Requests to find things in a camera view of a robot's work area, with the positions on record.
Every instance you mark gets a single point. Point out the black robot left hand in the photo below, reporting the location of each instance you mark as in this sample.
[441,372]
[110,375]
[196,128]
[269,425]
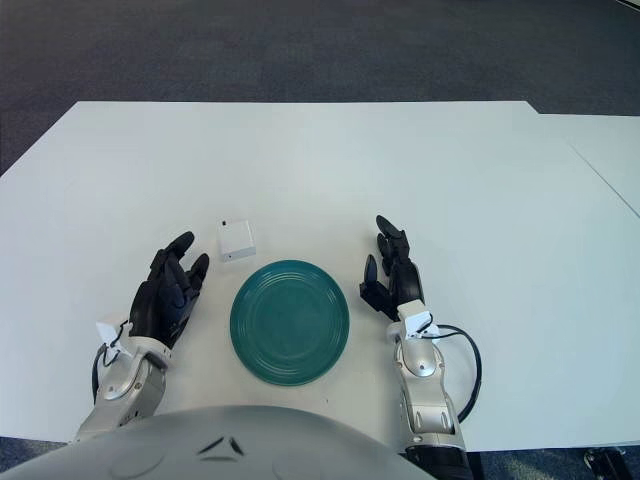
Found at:
[160,300]

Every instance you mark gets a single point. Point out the white cube charger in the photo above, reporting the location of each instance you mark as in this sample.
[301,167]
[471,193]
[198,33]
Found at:
[237,240]

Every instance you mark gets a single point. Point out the grey robot torso shell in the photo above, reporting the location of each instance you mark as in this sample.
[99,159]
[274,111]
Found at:
[200,445]

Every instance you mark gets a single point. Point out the black table leg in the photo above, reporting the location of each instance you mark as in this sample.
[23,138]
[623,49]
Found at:
[475,466]

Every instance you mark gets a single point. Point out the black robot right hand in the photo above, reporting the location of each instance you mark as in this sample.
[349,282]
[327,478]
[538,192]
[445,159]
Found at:
[407,285]

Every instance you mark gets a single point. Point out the black metal floor stand foot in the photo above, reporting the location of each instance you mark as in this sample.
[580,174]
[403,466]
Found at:
[602,456]

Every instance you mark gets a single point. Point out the teal round ribbed plate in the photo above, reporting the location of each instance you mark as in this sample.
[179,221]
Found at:
[290,322]

